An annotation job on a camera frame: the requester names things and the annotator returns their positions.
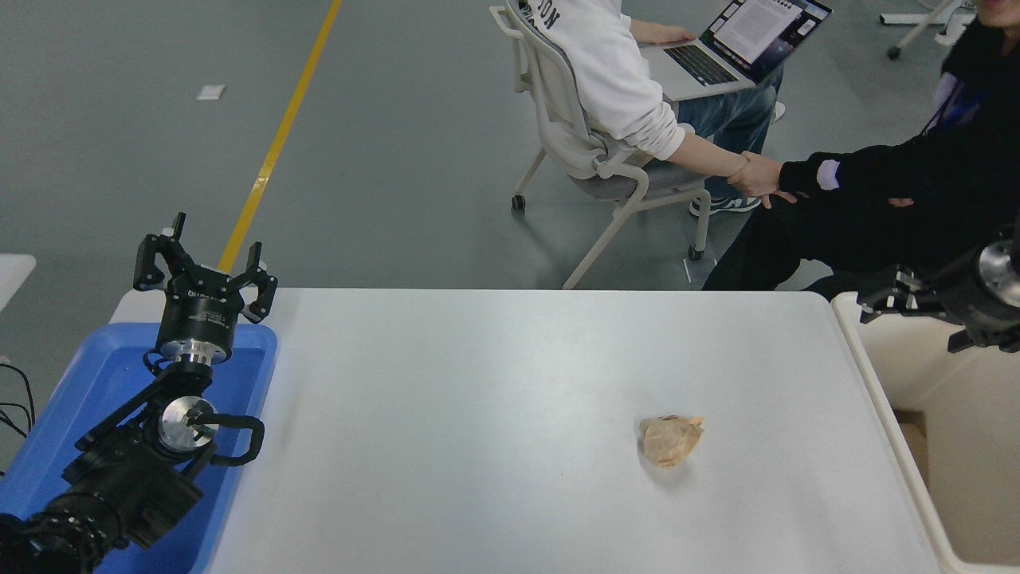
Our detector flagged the silver laptop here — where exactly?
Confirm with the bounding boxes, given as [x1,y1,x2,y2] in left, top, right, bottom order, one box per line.
[640,0,833,103]

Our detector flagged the person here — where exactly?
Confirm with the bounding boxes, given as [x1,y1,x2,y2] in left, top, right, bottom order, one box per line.
[701,0,1020,300]
[518,0,798,216]

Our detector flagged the white office chair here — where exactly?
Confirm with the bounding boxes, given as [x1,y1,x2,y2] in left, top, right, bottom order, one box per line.
[488,0,712,290]

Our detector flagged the white table corner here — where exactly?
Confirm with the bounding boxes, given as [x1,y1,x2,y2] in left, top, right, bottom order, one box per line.
[0,254,37,308]

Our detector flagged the crumpled tan paper ball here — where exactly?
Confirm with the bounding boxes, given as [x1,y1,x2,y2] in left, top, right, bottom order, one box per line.
[639,415,705,468]

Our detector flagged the large pale bin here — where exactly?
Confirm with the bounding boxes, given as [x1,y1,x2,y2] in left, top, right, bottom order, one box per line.
[830,291,1020,574]

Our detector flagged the white wheeled chair base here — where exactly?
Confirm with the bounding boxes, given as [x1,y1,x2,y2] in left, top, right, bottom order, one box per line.
[881,0,977,61]

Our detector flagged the thin black cables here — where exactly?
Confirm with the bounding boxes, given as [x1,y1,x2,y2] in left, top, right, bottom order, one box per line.
[0,359,34,439]

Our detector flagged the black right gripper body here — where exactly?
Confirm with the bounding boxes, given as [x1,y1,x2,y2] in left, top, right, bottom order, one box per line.
[928,251,1020,340]

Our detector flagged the blue plastic tray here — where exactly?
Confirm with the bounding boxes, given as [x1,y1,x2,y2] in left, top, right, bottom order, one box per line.
[0,321,278,574]

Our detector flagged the person's right hand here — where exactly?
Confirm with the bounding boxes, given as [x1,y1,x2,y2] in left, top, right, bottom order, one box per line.
[727,153,798,210]

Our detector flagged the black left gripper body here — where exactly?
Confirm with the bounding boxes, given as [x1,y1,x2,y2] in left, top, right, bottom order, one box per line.
[156,268,243,349]

